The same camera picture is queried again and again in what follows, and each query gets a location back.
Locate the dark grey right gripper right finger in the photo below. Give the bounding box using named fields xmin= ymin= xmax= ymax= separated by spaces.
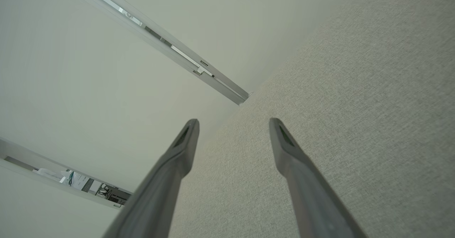
xmin=269 ymin=118 xmax=367 ymax=238

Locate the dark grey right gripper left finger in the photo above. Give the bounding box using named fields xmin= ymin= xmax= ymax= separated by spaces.
xmin=102 ymin=118 xmax=200 ymax=238

